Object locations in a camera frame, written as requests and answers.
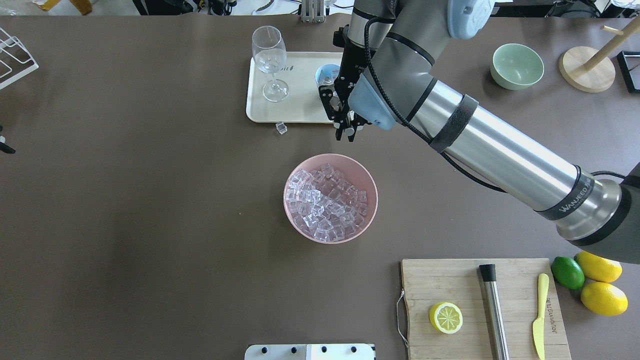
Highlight pile of clear ice cubes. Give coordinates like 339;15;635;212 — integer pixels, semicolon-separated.
286;163;369;243

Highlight bamboo cutting board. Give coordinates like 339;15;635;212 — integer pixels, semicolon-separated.
400;258;552;360

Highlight steel muddler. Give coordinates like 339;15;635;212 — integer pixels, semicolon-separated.
478;263;511;360

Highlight blue cup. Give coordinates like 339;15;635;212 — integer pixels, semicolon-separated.
315;63;340;87

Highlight yellow lemon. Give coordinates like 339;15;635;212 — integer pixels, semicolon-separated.
574;251;623;283
580;281;629;317

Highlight black frame object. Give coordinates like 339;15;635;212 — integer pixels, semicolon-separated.
615;50;640;94

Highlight green lime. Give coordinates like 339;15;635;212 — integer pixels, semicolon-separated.
551;256;586;290

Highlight clear wine glass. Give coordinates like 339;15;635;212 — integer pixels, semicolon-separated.
251;25;290;103

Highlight yellow plastic knife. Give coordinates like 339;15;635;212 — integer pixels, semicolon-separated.
531;273;550;360

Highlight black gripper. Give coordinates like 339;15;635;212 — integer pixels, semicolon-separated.
318;25;367;142

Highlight stray clear ice cube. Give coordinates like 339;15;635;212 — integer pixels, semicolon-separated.
275;121;288;135

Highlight cream serving tray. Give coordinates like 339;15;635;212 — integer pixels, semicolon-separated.
246;51;342;125

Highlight wooden mug stand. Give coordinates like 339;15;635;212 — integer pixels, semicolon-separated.
558;17;640;93

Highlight white wire rack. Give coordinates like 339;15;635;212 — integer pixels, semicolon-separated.
0;28;40;90

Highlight pink bowl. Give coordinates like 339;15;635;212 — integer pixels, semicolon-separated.
283;153;379;244

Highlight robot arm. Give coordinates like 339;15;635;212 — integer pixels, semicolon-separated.
318;0;640;264

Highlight green bowl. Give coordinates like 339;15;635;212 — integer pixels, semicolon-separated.
490;43;546;91

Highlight lemon half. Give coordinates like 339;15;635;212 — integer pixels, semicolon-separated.
429;301;464;335

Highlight white mounting plate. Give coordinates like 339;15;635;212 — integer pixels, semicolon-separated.
244;342;377;360

